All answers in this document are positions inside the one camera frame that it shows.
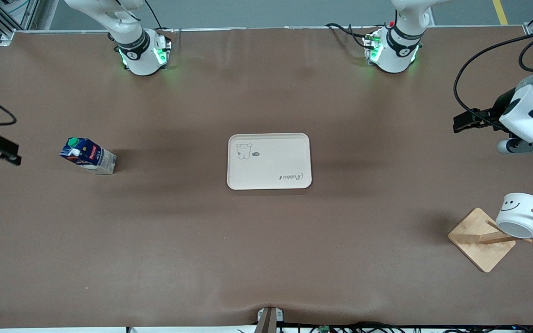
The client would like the blue milk carton green cap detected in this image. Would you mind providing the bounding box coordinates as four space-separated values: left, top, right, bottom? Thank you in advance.
60 137 118 175

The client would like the white smiley cup black handle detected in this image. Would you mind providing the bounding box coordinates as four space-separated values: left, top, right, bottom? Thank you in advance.
495 192 533 240

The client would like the wooden cup hanging rack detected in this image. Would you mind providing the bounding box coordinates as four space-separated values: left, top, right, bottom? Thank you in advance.
448 207 533 273

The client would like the brown table cover sheet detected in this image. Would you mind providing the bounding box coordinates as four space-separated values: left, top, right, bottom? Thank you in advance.
0 27 533 330

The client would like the beige rabbit print tray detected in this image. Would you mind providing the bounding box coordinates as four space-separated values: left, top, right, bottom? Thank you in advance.
227 133 313 191

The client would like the black left arm base cable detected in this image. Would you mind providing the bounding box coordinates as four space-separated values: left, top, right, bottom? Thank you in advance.
325 22 370 50

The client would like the black arm base cable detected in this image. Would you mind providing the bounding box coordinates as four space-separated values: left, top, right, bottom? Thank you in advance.
325 22 370 50
144 0 182 34

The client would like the black right arm base cable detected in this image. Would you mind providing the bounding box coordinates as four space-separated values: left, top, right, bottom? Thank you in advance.
144 0 182 34

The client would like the front camera mount bracket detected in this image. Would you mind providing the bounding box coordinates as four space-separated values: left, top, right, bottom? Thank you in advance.
256 307 284 333

